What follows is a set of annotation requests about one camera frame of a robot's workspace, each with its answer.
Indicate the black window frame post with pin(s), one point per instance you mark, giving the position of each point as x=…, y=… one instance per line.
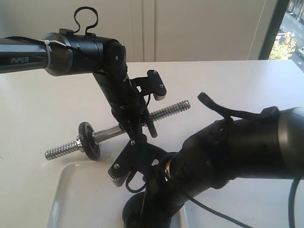
x=273, y=29

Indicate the chrome collar nut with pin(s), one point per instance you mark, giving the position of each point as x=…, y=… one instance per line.
x=79, y=144

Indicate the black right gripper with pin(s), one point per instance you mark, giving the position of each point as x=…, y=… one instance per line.
x=164, y=198

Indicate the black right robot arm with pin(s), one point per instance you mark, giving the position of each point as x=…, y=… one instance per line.
x=269, y=147

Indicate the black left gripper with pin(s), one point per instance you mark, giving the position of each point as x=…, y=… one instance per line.
x=127, y=104

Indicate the white rectangular tray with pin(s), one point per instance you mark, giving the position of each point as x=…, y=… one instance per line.
x=87, y=198

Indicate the chrome threaded dumbbell bar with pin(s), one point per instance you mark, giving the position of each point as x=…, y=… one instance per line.
x=115, y=131

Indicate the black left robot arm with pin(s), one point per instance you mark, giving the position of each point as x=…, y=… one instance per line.
x=64, y=53

